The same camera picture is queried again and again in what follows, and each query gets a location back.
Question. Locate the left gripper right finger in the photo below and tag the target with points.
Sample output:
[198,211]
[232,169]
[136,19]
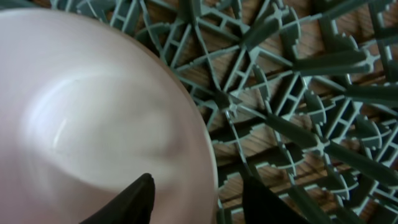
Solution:
[262,206]

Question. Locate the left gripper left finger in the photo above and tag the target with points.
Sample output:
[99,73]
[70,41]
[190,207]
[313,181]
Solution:
[133,205]

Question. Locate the grey plastic dish rack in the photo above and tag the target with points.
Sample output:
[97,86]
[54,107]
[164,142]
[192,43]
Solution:
[300,94]

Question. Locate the pink-white bowl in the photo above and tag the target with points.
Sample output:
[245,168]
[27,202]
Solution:
[85,111]

